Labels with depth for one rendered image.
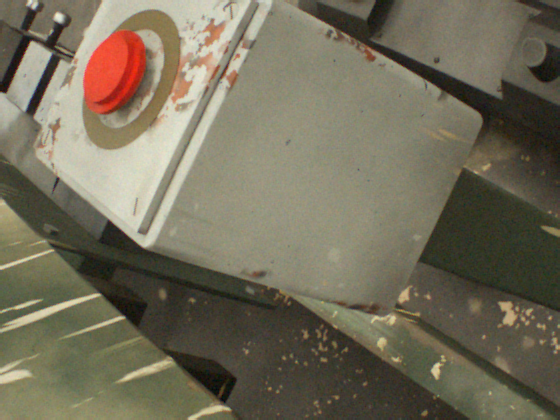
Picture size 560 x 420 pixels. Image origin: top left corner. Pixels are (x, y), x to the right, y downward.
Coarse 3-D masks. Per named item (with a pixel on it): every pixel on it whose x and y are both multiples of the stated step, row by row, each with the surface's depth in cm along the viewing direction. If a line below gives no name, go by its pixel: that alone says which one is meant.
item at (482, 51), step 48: (336, 0) 146; (384, 0) 142; (432, 0) 137; (480, 0) 132; (528, 0) 128; (384, 48) 142; (432, 48) 136; (480, 48) 130; (528, 48) 118; (480, 96) 130; (528, 96) 122
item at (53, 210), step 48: (0, 48) 94; (48, 48) 90; (0, 96) 96; (48, 96) 86; (0, 144) 94; (0, 192) 79; (48, 192) 87; (48, 240) 74; (96, 240) 81; (192, 288) 83; (240, 288) 89
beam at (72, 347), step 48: (0, 240) 73; (0, 288) 67; (48, 288) 68; (0, 336) 63; (48, 336) 63; (96, 336) 63; (144, 336) 63; (0, 384) 58; (48, 384) 59; (96, 384) 59; (144, 384) 59; (192, 384) 59
